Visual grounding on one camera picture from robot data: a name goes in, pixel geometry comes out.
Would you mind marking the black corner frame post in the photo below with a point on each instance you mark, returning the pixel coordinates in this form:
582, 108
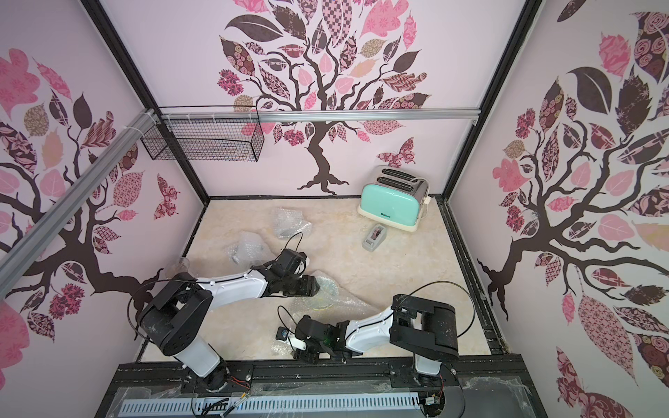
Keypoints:
108, 32

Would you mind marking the aluminium rail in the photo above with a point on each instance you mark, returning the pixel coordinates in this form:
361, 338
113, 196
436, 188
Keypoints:
21, 257
324, 115

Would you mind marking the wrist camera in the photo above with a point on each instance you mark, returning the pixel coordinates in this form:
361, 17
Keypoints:
284, 335
290, 263

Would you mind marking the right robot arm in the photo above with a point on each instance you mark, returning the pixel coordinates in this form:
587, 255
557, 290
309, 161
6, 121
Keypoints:
425, 328

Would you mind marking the clear drinking glass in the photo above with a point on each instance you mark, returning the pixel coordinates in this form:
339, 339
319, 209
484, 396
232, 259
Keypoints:
181, 265

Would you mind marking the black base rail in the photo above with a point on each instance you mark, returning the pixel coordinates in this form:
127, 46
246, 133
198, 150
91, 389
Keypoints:
398, 371

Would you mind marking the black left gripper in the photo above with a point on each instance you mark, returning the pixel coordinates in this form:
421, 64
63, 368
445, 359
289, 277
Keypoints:
309, 288

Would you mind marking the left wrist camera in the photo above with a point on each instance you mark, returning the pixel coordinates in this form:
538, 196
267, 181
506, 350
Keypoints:
290, 263

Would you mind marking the black wire basket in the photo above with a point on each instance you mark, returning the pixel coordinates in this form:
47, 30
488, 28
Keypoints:
206, 133

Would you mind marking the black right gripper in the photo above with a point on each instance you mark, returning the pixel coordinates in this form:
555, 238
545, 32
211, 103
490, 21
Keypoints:
309, 339

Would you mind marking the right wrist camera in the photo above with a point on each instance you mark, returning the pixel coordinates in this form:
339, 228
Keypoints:
284, 335

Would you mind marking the yellow dotted ceramic bowl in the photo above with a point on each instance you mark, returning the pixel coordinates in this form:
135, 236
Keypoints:
326, 296

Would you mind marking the grey tape dispenser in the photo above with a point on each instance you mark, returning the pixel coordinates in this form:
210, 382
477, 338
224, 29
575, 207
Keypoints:
375, 237

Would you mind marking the white slotted cable duct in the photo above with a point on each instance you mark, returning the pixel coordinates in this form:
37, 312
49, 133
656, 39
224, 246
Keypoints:
269, 405

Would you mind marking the mint green toaster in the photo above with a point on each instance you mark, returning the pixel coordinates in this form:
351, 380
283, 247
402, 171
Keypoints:
395, 198

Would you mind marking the aluminium rail back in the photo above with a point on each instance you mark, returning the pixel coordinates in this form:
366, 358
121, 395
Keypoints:
324, 115

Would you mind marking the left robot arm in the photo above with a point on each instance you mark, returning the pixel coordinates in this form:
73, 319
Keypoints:
173, 319

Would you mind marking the aluminium rail left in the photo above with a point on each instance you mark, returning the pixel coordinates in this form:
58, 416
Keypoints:
21, 257

